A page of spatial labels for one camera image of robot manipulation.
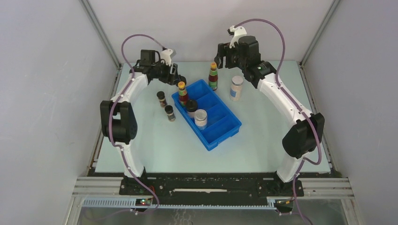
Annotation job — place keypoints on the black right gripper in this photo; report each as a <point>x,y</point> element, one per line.
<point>224,50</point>

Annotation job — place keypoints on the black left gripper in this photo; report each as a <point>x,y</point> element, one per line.
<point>172,78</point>

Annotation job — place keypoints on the tall green-label sauce bottle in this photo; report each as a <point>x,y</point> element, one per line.
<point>213,76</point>

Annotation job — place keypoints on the short yellow-cap sauce bottle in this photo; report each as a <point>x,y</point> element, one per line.
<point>182,93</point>

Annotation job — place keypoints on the black-lid spout jar front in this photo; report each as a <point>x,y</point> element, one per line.
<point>191,107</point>

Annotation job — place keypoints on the black-lid spout jar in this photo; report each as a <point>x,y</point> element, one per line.
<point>191,107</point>
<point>182,79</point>

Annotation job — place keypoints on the peppercorn jar silver lid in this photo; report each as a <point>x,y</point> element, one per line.
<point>200,119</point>

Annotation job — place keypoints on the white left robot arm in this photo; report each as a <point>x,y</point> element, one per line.
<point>118,121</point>

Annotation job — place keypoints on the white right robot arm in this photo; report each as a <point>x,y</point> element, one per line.
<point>303,139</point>

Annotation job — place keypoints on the peppercorn jar blue label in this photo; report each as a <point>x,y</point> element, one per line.
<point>236,88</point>

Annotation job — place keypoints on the black spice shaker rear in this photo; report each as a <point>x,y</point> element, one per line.
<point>162,99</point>

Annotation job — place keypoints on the black spice shaker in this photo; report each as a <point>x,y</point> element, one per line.
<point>162,99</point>
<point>170,112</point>

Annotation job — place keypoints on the black spice shaker front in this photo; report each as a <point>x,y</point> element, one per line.
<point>170,112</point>

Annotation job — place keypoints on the blue divided plastic bin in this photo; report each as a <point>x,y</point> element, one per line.
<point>221,121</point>

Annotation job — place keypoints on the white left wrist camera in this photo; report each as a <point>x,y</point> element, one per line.
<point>167,55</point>

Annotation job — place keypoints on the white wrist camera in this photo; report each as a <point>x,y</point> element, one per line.
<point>236,32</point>
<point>167,55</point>

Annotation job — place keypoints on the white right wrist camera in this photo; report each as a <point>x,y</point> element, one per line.
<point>236,32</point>

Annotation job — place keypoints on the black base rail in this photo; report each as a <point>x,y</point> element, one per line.
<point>211,189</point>

